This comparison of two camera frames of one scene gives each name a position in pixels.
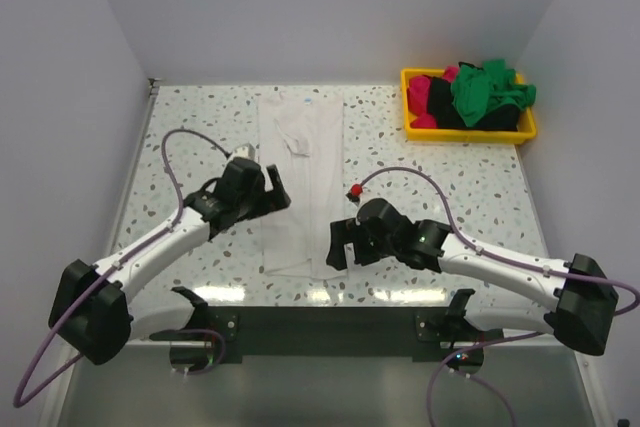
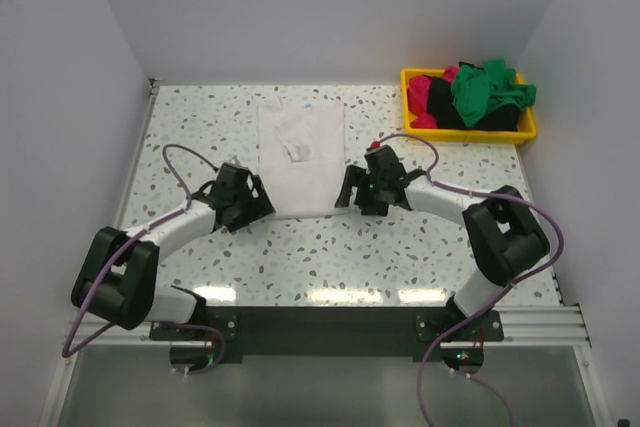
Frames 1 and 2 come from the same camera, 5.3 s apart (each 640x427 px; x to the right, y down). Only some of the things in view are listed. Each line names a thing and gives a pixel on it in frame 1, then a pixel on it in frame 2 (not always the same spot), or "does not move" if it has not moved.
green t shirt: (476, 91) does not move
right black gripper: (348, 242) → (360, 193)
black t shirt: (441, 106) does not move
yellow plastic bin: (527, 125) does not move
